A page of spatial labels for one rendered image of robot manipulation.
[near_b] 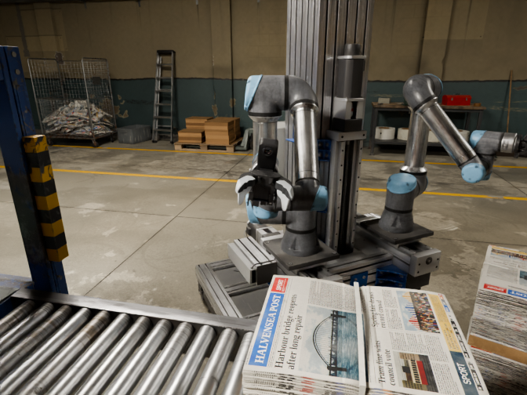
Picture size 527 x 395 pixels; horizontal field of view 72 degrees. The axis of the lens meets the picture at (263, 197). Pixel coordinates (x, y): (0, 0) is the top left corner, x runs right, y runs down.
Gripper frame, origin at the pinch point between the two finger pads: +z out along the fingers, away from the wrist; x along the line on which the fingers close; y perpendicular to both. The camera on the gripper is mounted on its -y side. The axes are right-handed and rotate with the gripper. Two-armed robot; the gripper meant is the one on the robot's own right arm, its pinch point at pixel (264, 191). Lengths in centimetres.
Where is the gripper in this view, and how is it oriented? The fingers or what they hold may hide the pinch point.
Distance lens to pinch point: 77.4
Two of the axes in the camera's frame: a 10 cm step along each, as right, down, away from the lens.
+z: -0.2, 3.3, -9.4
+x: -9.9, -1.3, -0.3
